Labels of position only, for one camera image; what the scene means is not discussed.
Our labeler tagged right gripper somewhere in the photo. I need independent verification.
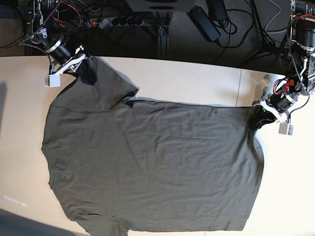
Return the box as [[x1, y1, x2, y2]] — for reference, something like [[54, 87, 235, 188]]
[[48, 44, 97, 86]]

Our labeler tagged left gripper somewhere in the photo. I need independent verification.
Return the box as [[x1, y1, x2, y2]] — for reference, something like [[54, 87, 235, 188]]
[[253, 92, 299, 120]]

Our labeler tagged dark grey T-shirt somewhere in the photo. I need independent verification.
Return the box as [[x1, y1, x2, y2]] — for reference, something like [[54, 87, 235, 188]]
[[42, 59, 264, 236]]

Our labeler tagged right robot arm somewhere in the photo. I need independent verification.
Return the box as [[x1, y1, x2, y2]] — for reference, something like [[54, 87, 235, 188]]
[[19, 0, 97, 88]]

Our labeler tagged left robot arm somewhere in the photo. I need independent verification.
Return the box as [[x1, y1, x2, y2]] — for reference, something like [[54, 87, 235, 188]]
[[252, 0, 315, 123]]

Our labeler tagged white power strip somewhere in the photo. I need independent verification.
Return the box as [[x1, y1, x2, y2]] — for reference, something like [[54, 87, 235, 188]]
[[82, 15, 157, 28]]

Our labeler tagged white plug adapter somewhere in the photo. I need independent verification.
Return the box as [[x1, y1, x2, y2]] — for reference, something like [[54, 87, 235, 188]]
[[98, 19, 111, 29]]

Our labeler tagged black power adapter brick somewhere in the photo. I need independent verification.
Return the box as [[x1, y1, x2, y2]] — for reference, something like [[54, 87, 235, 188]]
[[188, 6, 221, 42]]

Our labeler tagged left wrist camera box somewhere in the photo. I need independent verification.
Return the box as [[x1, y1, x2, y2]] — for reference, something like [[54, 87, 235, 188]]
[[279, 122, 294, 135]]

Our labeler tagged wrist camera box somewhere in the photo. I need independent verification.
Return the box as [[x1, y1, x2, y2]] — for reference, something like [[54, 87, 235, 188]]
[[279, 122, 294, 135], [44, 74, 61, 88]]

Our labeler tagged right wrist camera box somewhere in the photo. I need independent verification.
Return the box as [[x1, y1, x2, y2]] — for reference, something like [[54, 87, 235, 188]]
[[44, 74, 61, 88]]

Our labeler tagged aluminium table frame post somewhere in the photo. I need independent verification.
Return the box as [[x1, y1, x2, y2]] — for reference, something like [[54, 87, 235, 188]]
[[155, 11, 172, 60]]

